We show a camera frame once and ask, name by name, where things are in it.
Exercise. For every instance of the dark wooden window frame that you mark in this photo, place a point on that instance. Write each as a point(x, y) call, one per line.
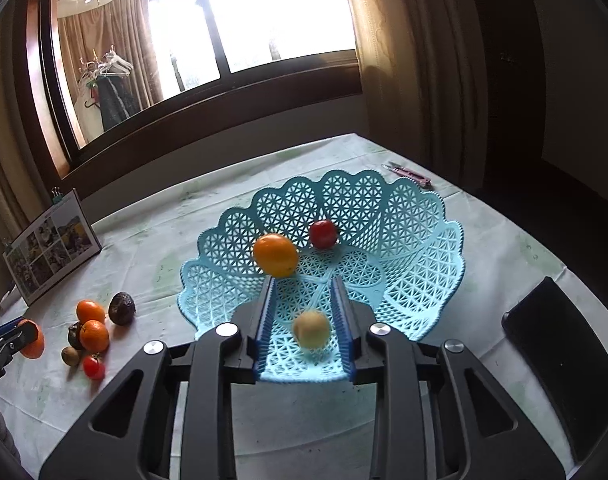
point(234, 95)

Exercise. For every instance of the dark brown avocado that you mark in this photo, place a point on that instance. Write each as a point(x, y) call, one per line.
point(121, 308)

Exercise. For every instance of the large orange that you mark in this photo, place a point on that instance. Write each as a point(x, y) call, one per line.
point(276, 255)

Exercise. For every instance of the beige curtain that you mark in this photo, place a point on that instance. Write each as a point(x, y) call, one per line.
point(4, 160)
point(408, 60)

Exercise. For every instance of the brown kiwi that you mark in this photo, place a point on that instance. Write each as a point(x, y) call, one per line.
point(70, 356)

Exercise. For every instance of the reddish orange persimmon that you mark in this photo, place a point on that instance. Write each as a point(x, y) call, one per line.
point(34, 347)

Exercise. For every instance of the black chair back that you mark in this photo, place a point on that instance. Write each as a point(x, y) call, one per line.
point(563, 355)

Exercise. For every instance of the dark hanging garment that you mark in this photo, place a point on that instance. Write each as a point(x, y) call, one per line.
point(115, 102)

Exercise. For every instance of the dark mangosteen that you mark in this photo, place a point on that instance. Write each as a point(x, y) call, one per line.
point(74, 336)

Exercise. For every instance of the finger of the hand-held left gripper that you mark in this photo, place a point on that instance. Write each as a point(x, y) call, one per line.
point(6, 327)

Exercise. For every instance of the small red cherry tomato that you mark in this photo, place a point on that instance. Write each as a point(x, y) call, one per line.
point(94, 367)

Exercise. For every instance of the small tangerine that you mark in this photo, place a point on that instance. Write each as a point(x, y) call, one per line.
point(94, 336)
point(90, 311)

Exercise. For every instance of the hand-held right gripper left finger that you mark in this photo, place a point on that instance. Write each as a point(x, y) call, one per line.
point(264, 320)

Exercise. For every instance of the black binder clip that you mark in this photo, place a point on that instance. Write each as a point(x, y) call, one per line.
point(57, 193)

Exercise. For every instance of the light blue lattice plastic basket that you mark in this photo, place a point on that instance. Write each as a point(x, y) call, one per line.
point(408, 240)

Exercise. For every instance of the pink utility knife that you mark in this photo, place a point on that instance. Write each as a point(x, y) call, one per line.
point(408, 175)

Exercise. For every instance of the bunch of clothes hangers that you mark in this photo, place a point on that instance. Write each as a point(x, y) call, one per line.
point(109, 62)

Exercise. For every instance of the brown curtain behind glass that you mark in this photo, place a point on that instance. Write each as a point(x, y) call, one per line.
point(129, 20)

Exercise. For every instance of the desk photo calendar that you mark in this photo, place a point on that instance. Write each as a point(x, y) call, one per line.
point(49, 250)

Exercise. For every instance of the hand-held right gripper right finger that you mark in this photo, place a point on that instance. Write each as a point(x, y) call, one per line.
point(343, 320)

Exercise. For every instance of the pale yellow pear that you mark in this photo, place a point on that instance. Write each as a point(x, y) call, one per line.
point(311, 330)

